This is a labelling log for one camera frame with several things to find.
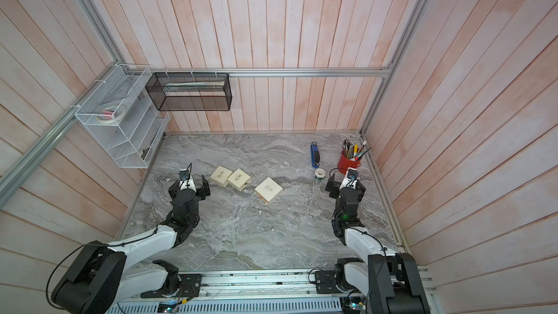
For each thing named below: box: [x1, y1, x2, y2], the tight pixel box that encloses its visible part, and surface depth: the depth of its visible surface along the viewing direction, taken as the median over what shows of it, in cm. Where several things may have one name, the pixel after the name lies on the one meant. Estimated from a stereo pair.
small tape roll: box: [314, 167, 327, 181], surface depth 103 cm
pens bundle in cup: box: [340, 137, 372, 161], surface depth 98 cm
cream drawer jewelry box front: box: [209, 165, 233, 188], surface depth 100 cm
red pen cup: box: [337, 151, 362, 175], surface depth 98 cm
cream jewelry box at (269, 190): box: [254, 176, 284, 205], surface depth 97 cm
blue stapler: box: [310, 141, 321, 169], surface depth 109 cm
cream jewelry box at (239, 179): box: [227, 168, 251, 192], surface depth 100 cm
